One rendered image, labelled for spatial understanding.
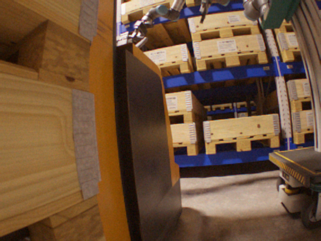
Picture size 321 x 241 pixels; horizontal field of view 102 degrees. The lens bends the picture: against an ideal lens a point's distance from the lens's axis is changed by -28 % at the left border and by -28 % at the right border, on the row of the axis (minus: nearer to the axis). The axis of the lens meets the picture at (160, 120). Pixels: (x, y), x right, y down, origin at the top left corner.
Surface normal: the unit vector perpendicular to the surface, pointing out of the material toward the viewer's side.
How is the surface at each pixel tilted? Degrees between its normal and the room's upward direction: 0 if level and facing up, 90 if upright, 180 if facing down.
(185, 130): 90
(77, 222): 90
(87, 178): 90
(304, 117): 90
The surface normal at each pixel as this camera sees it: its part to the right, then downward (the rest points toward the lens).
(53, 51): 0.95, -0.10
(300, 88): -0.32, -0.03
